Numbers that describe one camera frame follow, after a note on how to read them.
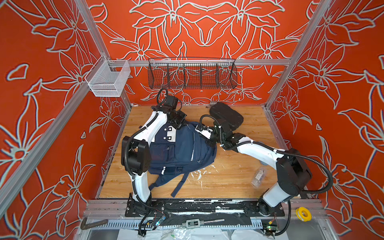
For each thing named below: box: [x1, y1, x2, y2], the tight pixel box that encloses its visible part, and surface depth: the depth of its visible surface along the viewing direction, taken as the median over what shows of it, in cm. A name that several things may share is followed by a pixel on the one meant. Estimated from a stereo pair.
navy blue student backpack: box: [148, 121, 217, 198], surface depth 85 cm
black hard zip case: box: [209, 102, 244, 131], surface depth 108 cm
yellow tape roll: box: [295, 207, 312, 222], surface depth 72 cm
